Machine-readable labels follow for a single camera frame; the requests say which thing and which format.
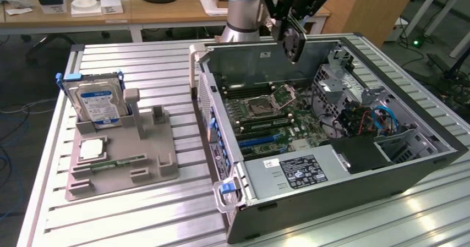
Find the white floor cable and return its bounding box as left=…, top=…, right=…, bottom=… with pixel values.
left=0, top=98, right=56, bottom=115

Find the silver CPU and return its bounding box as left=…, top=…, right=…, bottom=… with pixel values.
left=78, top=139, right=104, bottom=160

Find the black open PC case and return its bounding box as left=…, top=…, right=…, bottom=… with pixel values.
left=188, top=35, right=467, bottom=245

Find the black floor stand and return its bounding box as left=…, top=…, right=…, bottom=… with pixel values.
left=424, top=37, right=470, bottom=80

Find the blue disk wire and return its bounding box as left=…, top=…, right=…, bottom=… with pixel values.
left=369, top=107, right=400, bottom=135

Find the metal socket cover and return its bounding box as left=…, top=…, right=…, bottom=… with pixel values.
left=269, top=84, right=296, bottom=108

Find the black wire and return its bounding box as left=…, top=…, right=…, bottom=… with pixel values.
left=317, top=114, right=344, bottom=140

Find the wooden desk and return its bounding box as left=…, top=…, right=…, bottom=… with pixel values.
left=0, top=0, right=331, bottom=43

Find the white paper stack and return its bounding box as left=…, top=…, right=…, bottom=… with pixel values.
left=198, top=0, right=230, bottom=17

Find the white device red button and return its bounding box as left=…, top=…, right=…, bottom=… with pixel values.
left=387, top=18, right=408, bottom=43

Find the CPU socket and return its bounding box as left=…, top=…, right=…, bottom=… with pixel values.
left=245, top=95, right=280, bottom=118

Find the black office chair base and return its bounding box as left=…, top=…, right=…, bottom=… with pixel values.
left=19, top=34, right=76, bottom=65

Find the green RAM stick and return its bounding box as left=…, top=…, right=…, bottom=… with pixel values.
left=89, top=158, right=133, bottom=171

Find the white round holder block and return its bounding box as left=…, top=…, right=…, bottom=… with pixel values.
left=69, top=0, right=102, bottom=18

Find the red disk wire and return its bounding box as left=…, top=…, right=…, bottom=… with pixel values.
left=359, top=111, right=372, bottom=134

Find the grey power supply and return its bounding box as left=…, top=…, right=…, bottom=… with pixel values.
left=240, top=145, right=351, bottom=201

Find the silver chipset heatsink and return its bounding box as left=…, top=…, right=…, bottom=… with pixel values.
left=291, top=140, right=315, bottom=150

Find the long black expansion slot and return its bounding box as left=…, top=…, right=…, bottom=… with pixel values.
left=237, top=128, right=277, bottom=141

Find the black plastic shroud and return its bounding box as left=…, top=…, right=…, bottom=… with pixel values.
left=327, top=135, right=392, bottom=175

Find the perforated metal disk bay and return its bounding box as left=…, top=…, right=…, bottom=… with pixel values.
left=311, top=62, right=368, bottom=118

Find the blue floor cable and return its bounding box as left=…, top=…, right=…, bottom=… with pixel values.
left=0, top=112, right=30, bottom=220

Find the white table frame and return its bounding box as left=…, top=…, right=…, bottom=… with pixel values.
left=401, top=0, right=470, bottom=58

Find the grey parts rack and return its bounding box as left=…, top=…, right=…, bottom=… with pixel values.
left=64, top=87, right=180, bottom=202

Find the green motherboard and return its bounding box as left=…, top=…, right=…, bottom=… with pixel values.
left=218, top=79, right=327, bottom=161

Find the white labelled box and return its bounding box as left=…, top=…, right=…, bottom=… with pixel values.
left=98, top=0, right=124, bottom=15

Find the white box black lid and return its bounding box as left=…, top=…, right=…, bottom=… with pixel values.
left=36, top=0, right=69, bottom=15

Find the wooden cabinet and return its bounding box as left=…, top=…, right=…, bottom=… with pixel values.
left=321, top=0, right=421, bottom=47

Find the blue disk caddy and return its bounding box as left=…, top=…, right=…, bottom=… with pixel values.
left=54, top=69, right=128, bottom=116

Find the hard disk blue label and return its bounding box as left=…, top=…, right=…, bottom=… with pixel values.
left=68, top=81, right=125, bottom=129

